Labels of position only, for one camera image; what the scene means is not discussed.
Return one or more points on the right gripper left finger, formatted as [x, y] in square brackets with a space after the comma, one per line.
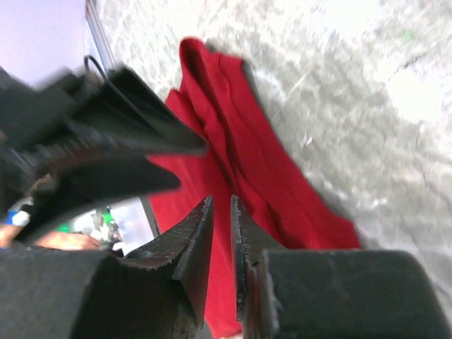
[157, 291]

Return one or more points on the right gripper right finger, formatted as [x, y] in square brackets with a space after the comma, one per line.
[296, 293]

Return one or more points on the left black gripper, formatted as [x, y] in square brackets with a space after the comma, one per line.
[123, 109]

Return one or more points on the red t shirt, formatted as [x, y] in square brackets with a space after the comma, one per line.
[244, 159]

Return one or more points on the person's hand in background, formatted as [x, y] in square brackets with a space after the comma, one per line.
[54, 240]

